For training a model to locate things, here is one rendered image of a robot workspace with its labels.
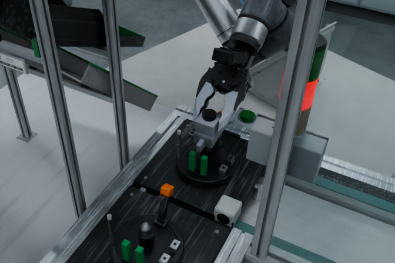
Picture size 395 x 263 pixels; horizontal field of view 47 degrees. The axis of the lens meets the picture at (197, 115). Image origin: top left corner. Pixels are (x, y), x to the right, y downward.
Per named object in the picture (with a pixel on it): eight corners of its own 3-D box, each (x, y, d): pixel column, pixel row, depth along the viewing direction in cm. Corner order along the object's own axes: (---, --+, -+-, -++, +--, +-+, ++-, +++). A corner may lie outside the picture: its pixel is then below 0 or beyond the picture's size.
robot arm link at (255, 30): (266, 22, 97) (231, 13, 100) (258, 40, 97) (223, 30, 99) (269, 38, 104) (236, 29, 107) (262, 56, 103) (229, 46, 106)
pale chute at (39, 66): (68, 76, 127) (75, 61, 127) (101, 94, 121) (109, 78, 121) (-14, 41, 102) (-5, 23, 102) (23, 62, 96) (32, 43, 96)
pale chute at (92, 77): (113, 91, 122) (120, 77, 122) (150, 111, 116) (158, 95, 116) (38, 60, 97) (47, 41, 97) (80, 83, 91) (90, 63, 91)
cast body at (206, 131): (206, 124, 102) (206, 100, 97) (224, 130, 101) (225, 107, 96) (188, 148, 97) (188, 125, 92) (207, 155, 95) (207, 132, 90)
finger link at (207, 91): (200, 130, 101) (224, 96, 102) (194, 122, 96) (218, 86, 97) (189, 122, 102) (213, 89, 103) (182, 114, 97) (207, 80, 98)
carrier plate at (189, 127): (184, 124, 118) (184, 118, 117) (271, 156, 110) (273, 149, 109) (133, 186, 101) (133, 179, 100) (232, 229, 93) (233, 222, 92)
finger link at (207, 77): (209, 106, 98) (232, 74, 99) (207, 104, 96) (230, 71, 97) (192, 95, 99) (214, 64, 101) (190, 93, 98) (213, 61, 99)
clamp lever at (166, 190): (158, 216, 90) (166, 182, 87) (167, 219, 89) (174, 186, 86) (149, 224, 86) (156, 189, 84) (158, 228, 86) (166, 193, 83)
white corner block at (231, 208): (221, 205, 98) (223, 192, 96) (241, 213, 97) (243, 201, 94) (212, 221, 95) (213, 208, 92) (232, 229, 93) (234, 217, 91)
